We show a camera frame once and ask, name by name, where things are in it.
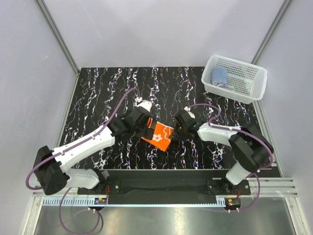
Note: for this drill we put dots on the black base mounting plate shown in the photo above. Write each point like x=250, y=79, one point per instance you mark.
x=205, y=181

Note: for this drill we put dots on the aluminium rail frame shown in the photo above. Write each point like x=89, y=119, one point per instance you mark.
x=264, y=187

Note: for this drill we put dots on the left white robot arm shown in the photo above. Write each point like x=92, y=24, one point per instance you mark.
x=54, y=167

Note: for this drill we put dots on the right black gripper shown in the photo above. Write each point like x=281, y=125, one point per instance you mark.
x=175, y=135

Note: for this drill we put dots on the light blue towel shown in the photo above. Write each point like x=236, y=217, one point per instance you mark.
x=219, y=77

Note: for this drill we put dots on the orange white patterned towel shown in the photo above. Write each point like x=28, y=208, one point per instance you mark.
x=161, y=136

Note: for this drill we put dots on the white plastic basket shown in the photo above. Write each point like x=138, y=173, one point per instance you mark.
x=243, y=82

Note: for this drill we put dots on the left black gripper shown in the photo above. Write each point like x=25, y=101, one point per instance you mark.
x=147, y=132

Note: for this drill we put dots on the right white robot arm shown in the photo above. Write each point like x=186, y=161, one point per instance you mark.
x=252, y=151

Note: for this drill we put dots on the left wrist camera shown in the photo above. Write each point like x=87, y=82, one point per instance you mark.
x=145, y=104

